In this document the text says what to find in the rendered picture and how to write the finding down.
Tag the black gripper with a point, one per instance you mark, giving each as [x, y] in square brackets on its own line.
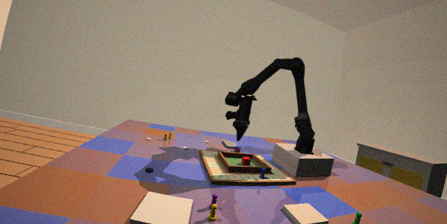
[242, 123]

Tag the red die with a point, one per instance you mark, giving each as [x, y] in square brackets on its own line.
[246, 161]

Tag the purple pawn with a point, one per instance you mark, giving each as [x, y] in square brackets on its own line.
[214, 199]

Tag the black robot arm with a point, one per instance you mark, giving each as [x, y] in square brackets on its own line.
[305, 140]

